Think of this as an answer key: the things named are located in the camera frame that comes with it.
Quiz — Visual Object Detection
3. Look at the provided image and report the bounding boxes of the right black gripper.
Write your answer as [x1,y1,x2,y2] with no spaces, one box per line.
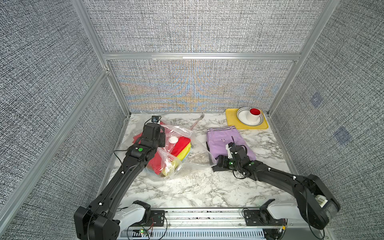
[212,154,242,173]

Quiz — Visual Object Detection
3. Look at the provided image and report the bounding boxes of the purple garment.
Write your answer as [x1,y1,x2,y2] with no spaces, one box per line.
[207,126,257,160]

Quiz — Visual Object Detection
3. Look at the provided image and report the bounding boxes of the clear plastic vacuum bag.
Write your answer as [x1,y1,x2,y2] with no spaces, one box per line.
[146,116,216,181]

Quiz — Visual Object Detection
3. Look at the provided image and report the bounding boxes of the black trousers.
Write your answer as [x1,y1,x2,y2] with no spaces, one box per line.
[206,141,228,166]

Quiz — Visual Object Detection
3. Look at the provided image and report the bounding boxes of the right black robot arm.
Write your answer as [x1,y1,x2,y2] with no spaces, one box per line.
[213,143,341,230]

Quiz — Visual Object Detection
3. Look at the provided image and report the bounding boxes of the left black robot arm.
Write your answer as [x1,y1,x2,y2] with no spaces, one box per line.
[74,121,166,240]

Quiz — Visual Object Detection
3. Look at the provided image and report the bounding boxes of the yellow plastic tray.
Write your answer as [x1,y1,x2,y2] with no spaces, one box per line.
[225,109,269,130]

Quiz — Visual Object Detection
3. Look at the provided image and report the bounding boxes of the white patterned bowl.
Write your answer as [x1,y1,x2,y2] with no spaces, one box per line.
[237,107,264,127]

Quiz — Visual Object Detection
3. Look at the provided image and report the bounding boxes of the white cup red inside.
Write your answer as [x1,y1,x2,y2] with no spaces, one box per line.
[247,108,261,124]

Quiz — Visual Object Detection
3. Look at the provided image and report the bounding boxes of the colourful folded clothes stack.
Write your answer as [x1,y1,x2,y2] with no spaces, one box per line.
[147,131,192,177]

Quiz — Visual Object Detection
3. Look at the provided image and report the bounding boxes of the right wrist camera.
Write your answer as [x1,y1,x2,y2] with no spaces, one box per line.
[226,143,238,159]

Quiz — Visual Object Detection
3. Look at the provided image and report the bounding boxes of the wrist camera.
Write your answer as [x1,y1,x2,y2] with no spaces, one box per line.
[226,143,238,159]
[151,116,162,124]

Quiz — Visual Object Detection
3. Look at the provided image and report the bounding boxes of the pink handled fork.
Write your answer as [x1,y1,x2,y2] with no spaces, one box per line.
[190,113,205,130]

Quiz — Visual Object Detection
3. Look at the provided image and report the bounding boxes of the aluminium front rail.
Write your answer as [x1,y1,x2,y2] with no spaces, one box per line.
[79,207,329,230]

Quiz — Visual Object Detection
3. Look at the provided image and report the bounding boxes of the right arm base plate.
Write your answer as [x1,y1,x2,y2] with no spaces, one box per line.
[242,209,286,227]

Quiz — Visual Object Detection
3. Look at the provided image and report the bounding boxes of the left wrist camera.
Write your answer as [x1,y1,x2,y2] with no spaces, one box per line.
[151,116,162,124]

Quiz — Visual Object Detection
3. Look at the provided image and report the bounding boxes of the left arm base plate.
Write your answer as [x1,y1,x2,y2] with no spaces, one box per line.
[132,210,166,227]

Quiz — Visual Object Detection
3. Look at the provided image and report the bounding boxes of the white slotted cable duct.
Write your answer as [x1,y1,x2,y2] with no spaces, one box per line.
[118,229,266,240]

